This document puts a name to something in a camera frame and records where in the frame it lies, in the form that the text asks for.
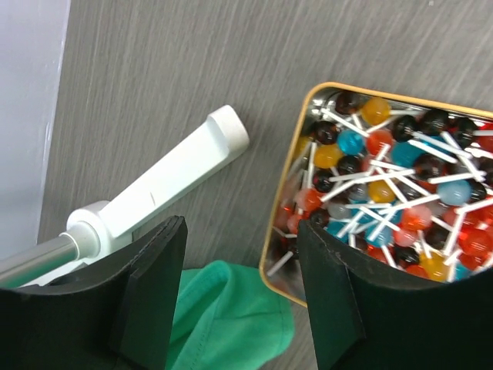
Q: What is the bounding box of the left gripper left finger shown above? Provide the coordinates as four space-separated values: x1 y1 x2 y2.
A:
1 216 188 369

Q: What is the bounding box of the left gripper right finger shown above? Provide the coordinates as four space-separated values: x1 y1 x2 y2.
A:
297 221 492 369

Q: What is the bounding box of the clothes rack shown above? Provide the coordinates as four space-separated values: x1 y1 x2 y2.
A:
1 105 250 288

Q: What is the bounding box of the green cloth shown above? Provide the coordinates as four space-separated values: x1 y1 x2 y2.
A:
166 261 295 369

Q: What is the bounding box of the gold tin of ball lollipops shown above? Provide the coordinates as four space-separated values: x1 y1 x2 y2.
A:
259 82 492 305

